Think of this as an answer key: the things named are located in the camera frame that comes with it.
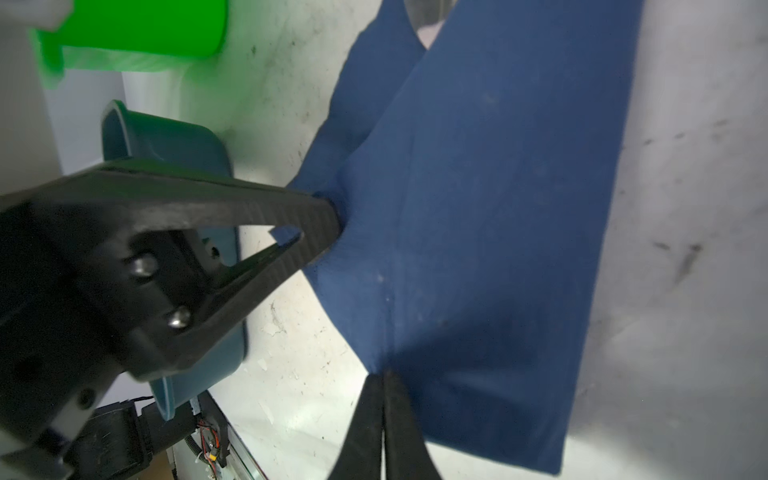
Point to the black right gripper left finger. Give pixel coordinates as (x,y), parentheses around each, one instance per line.
(361,452)

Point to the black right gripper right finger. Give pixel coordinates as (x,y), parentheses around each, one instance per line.
(406,454)

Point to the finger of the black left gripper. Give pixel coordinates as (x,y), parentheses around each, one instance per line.
(280,231)

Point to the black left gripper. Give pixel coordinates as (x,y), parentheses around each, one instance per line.
(89,291)

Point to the dark teal plastic tray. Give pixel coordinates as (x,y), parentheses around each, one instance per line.
(130,134)

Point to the green plastic perforated basket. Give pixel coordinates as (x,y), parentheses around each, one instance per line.
(130,36)

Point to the dark blue paper napkin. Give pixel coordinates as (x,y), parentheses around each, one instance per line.
(473,181)

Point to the aluminium front rail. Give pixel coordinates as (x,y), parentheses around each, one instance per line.
(240,459)

